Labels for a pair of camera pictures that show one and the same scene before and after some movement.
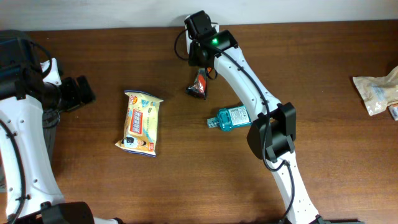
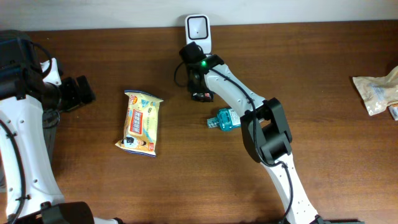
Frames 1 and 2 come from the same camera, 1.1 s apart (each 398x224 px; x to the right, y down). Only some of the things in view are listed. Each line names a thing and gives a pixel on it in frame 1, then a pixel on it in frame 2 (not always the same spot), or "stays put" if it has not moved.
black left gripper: x=74 y=97 stays put
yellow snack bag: x=140 y=123 stays put
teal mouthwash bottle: x=229 y=118 stays put
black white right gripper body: x=194 y=58 → x=200 y=88
